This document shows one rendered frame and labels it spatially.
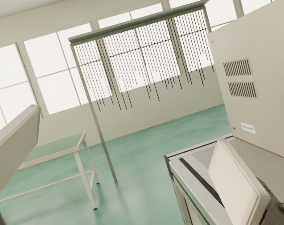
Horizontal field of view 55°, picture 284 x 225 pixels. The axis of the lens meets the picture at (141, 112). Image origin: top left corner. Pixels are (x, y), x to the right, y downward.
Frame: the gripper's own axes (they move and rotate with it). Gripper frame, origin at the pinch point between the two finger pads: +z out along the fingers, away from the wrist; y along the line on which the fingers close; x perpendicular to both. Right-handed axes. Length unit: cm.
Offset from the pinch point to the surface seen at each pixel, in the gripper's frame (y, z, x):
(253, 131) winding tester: 21.0, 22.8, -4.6
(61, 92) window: -134, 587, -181
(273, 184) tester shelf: 18.3, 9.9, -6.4
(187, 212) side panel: 15.9, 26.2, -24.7
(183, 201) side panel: 14.5, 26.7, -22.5
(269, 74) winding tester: 17.1, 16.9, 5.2
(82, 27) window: -112, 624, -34
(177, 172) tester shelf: 10.1, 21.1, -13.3
